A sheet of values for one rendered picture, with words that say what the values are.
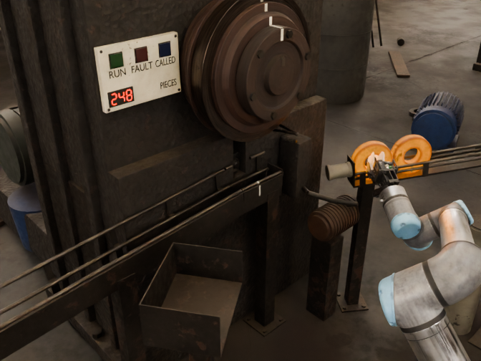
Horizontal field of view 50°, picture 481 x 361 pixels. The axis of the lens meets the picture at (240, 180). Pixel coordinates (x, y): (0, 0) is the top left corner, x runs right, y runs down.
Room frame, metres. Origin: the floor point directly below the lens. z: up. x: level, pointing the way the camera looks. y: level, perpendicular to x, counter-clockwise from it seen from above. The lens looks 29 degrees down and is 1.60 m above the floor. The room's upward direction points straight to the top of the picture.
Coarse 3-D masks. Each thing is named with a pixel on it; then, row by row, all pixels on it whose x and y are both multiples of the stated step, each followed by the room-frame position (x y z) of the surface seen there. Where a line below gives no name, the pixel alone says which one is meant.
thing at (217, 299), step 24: (168, 264) 1.16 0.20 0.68; (192, 264) 1.20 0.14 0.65; (216, 264) 1.18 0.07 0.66; (240, 264) 1.17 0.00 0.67; (168, 288) 1.14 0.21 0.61; (192, 288) 1.15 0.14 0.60; (216, 288) 1.15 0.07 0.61; (240, 288) 1.15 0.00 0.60; (144, 312) 0.95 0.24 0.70; (168, 312) 0.94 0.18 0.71; (192, 312) 0.93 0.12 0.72; (216, 312) 1.06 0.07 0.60; (144, 336) 0.96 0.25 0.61; (168, 336) 0.94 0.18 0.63; (192, 336) 0.93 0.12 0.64; (216, 336) 0.92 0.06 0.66; (192, 360) 1.06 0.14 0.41
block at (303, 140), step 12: (288, 144) 1.73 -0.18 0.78; (300, 144) 1.71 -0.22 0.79; (288, 156) 1.73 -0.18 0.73; (300, 156) 1.71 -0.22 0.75; (288, 168) 1.73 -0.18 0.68; (300, 168) 1.71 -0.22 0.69; (288, 180) 1.73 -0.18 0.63; (300, 180) 1.71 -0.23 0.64; (288, 192) 1.73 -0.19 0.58; (300, 192) 1.71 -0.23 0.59
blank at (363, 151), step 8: (368, 144) 1.74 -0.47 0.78; (376, 144) 1.74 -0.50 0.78; (384, 144) 1.77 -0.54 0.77; (360, 152) 1.73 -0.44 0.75; (368, 152) 1.73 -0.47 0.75; (376, 152) 1.74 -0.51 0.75; (384, 152) 1.74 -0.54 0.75; (360, 160) 1.73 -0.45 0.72; (384, 160) 1.74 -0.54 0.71; (360, 168) 1.73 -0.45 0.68
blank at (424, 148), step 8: (408, 136) 1.77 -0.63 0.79; (416, 136) 1.77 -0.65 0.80; (400, 144) 1.75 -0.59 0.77; (408, 144) 1.75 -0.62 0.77; (416, 144) 1.76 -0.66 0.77; (424, 144) 1.76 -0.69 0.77; (392, 152) 1.76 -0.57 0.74; (400, 152) 1.75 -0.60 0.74; (424, 152) 1.76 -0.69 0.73; (400, 160) 1.75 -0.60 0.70; (408, 160) 1.78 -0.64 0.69; (416, 160) 1.76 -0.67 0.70; (424, 160) 1.76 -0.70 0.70; (400, 168) 1.75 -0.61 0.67
